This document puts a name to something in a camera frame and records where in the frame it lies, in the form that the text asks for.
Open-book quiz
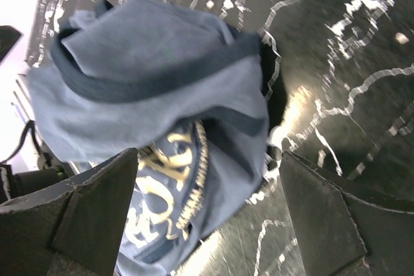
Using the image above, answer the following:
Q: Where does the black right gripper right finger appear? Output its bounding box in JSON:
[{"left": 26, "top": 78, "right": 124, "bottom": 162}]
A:
[{"left": 280, "top": 152, "right": 413, "bottom": 275}]

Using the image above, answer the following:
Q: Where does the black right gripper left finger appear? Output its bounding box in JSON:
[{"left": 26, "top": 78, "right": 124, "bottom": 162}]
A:
[{"left": 1, "top": 148, "right": 138, "bottom": 275}]

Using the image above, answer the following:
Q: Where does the blue tank top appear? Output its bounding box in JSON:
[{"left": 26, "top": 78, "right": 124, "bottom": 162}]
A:
[{"left": 27, "top": 0, "right": 269, "bottom": 275}]

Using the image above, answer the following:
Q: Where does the black marbled table mat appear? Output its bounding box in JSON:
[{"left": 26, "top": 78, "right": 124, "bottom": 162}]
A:
[{"left": 27, "top": 0, "right": 413, "bottom": 275}]

